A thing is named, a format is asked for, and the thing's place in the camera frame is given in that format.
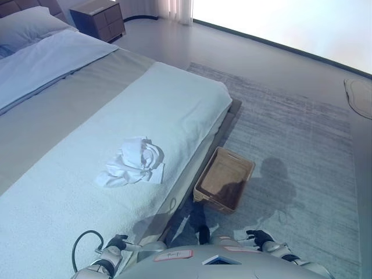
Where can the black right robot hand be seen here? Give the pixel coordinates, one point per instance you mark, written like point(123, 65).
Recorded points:
point(261, 236)

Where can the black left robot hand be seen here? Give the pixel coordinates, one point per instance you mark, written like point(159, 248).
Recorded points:
point(117, 242)

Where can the white garment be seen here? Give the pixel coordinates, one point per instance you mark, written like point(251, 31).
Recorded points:
point(133, 162)

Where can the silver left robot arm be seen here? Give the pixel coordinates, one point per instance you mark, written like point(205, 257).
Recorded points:
point(101, 260)

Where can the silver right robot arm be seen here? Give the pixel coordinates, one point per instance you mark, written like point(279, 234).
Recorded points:
point(293, 257)

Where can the brown woven laundry basket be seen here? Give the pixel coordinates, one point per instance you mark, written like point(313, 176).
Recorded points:
point(221, 186)

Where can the large bed with blanket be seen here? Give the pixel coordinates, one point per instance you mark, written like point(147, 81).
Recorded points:
point(116, 116)

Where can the beige bed cover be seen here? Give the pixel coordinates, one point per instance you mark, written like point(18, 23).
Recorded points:
point(72, 98)

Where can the silver robot torso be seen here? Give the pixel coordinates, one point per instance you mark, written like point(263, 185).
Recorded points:
point(203, 266)

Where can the grey striped area rug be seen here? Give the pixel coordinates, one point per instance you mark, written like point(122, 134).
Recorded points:
point(290, 130)

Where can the small beige floor mat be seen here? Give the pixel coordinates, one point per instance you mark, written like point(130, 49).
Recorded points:
point(359, 97)

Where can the white pillow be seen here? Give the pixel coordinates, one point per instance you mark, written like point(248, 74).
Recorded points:
point(49, 58)
point(26, 24)

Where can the brown wooden nightstand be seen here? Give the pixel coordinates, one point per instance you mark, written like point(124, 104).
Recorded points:
point(101, 20)

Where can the sheer white curtain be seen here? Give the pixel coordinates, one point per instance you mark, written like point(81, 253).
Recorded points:
point(174, 10)

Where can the brown padded headboard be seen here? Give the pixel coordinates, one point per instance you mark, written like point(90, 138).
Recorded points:
point(35, 4)

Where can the grey-brown bed frame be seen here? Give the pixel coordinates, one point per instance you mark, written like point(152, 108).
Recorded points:
point(223, 125)

